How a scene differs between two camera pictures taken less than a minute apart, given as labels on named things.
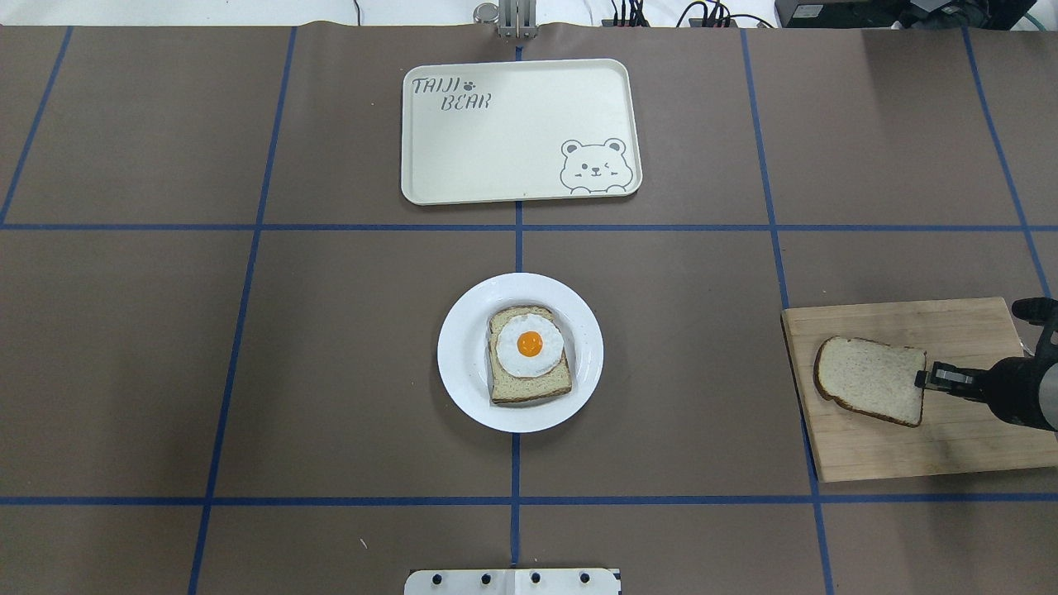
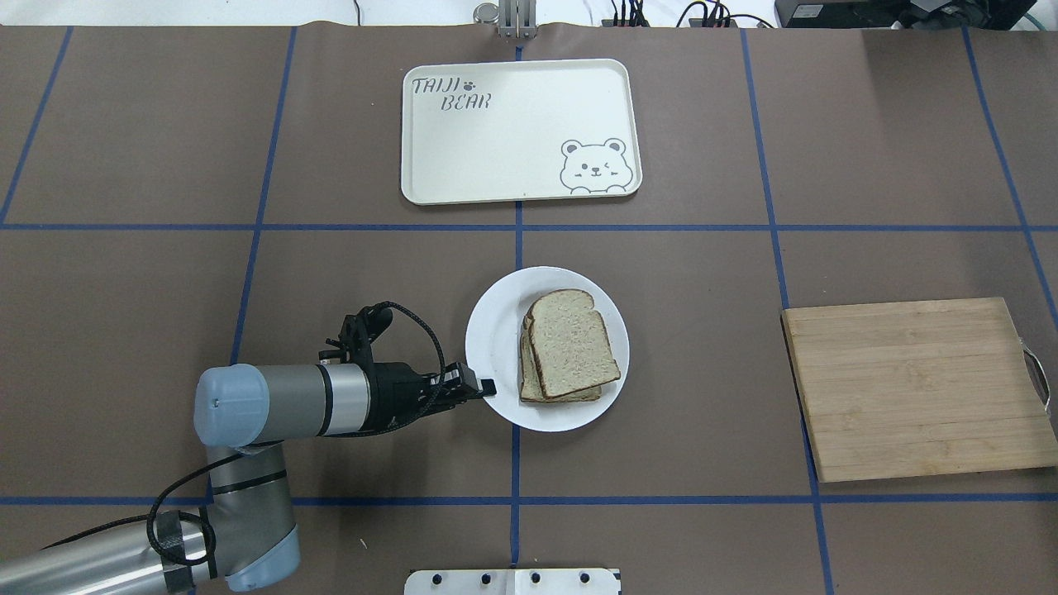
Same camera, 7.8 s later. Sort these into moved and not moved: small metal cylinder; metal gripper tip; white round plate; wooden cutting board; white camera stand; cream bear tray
Moved: white round plate
Not moved: small metal cylinder; white camera stand; metal gripper tip; wooden cutting board; cream bear tray
